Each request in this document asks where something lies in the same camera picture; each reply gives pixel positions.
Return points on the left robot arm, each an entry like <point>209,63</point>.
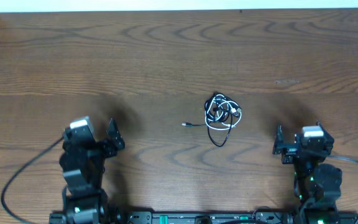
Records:
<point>84,200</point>

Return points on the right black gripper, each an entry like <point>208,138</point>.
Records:
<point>288,149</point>

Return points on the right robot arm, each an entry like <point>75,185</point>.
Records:
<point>316,184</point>

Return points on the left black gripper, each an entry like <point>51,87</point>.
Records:
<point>105,147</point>

